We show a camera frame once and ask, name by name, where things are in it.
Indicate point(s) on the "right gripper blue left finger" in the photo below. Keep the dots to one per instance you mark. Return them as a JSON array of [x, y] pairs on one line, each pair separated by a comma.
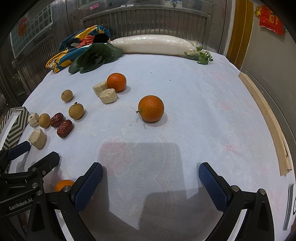
[[85, 186]]

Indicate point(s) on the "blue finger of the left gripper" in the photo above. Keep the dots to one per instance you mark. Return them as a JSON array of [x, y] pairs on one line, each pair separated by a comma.
[[19, 150], [45, 165]]

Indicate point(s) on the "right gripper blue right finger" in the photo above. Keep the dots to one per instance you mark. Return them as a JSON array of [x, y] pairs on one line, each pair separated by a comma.
[[216, 186]]

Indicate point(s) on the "small orange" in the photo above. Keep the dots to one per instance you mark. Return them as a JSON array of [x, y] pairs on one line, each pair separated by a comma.
[[60, 185]]

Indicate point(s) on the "brown longan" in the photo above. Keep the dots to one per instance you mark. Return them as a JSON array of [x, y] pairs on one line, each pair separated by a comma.
[[44, 120], [67, 95], [76, 111]]

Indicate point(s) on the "red jujube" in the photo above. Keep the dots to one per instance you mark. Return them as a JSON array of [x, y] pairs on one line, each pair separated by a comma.
[[56, 120], [64, 128]]

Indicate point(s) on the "beige cake piece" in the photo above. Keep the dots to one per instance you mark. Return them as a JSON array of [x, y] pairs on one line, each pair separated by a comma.
[[108, 96], [100, 87]]

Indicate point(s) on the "large orange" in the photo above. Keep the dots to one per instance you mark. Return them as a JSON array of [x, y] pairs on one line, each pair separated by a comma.
[[150, 108]]

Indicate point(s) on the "striped white tray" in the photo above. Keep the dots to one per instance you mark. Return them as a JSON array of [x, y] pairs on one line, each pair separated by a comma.
[[12, 127]]

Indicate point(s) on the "wooden plank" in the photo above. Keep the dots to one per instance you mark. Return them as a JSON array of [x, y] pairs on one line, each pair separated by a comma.
[[279, 141]]

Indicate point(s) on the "white object table edge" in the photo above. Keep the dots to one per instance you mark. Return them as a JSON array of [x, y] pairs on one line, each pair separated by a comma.
[[290, 214]]

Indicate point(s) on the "white tablecloth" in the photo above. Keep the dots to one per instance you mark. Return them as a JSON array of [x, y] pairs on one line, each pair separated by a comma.
[[151, 189]]

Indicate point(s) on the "orange near cakes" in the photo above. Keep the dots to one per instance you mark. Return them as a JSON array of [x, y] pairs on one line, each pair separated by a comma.
[[117, 81]]

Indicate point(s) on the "colourful patterned cloth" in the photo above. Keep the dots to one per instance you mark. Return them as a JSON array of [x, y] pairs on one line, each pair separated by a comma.
[[74, 45]]

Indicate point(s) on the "green leafy vegetable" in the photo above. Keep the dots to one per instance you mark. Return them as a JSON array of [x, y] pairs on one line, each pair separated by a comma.
[[95, 56]]

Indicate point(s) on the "white daikon radish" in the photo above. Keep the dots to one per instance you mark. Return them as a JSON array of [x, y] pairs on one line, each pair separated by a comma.
[[163, 45]]

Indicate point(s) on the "red wall decoration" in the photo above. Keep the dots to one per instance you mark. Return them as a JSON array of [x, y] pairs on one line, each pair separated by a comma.
[[269, 20]]

